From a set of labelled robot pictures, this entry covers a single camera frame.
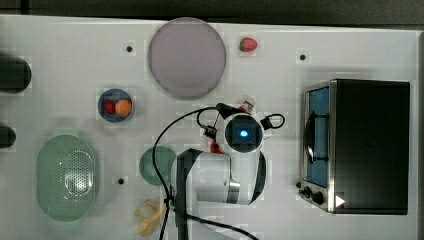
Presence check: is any red toy fruit in bowl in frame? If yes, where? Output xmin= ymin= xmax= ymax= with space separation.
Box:
xmin=104 ymin=100 xmax=116 ymax=114

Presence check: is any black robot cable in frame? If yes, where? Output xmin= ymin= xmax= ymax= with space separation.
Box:
xmin=151 ymin=103 xmax=287 ymax=240

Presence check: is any orange toy fruit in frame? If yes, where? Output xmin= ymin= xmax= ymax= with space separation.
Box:
xmin=115 ymin=99 xmax=132 ymax=117

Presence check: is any green metal mug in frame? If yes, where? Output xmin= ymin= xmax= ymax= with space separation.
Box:
xmin=139 ymin=146 xmax=176 ymax=186

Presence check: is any small black pot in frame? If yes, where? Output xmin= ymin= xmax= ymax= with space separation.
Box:
xmin=0 ymin=126 xmax=16 ymax=149

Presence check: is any peeled toy banana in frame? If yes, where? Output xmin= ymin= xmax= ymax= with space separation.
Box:
xmin=134 ymin=200 xmax=166 ymax=237

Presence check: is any blue bowl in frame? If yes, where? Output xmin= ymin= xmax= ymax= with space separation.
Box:
xmin=97 ymin=88 xmax=135 ymax=123

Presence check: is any large black pot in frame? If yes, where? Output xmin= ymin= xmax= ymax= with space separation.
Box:
xmin=0 ymin=55 xmax=32 ymax=94

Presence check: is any green colander basket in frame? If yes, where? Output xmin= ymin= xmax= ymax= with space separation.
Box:
xmin=36 ymin=129 xmax=97 ymax=222

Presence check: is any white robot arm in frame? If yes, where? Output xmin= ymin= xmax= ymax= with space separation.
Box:
xmin=171 ymin=112 xmax=273 ymax=240

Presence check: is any grey oval plate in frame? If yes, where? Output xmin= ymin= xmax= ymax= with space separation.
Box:
xmin=148 ymin=17 xmax=226 ymax=99

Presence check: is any red toy strawberry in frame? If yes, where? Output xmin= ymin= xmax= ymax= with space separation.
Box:
xmin=239 ymin=37 xmax=258 ymax=52

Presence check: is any black toaster oven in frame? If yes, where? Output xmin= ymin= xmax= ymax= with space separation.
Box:
xmin=296 ymin=79 xmax=410 ymax=215

